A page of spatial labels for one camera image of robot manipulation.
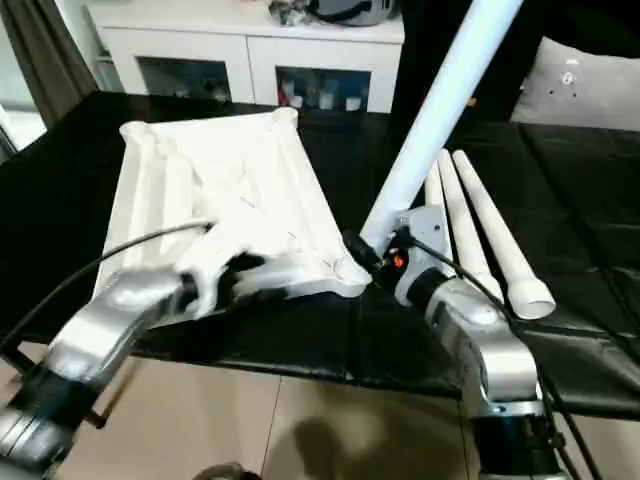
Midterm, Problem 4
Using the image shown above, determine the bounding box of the black metal support rod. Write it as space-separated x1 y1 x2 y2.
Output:
89 362 144 430

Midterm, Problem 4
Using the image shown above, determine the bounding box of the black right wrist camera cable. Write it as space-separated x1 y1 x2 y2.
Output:
399 227 601 480

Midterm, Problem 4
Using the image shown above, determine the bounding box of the grey-brown curtain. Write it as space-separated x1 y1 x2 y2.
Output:
0 0 99 129

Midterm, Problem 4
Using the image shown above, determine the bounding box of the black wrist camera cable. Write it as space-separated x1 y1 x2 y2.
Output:
399 227 601 480
0 219 219 351

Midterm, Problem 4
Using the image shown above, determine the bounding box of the grey rounded bag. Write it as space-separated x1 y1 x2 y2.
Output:
312 0 404 26

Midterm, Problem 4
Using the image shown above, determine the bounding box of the white plastic table top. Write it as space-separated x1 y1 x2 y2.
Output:
94 107 374 331

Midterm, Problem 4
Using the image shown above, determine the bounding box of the black furniture with gold label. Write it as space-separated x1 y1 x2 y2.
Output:
389 0 640 124

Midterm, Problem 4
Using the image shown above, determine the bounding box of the black work mat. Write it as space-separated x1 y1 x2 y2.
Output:
0 89 640 416

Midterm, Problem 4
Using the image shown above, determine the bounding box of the dark clutter pile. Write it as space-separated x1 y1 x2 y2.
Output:
269 0 316 26

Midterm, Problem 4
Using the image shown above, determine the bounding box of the grey cushion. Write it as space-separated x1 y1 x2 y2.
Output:
512 37 640 132

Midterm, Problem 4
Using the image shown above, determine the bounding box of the black left wrist camera cable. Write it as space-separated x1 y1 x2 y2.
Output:
0 219 219 351

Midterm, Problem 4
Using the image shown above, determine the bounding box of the white sideboard with glass doors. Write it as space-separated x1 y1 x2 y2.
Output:
84 0 405 115

